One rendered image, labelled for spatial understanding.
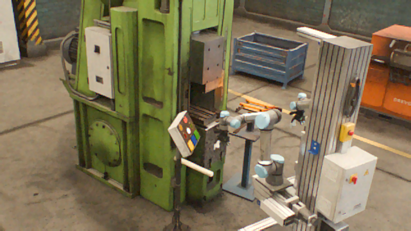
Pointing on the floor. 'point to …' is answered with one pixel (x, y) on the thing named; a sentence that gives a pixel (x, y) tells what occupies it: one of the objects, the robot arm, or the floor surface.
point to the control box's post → (178, 185)
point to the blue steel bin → (270, 57)
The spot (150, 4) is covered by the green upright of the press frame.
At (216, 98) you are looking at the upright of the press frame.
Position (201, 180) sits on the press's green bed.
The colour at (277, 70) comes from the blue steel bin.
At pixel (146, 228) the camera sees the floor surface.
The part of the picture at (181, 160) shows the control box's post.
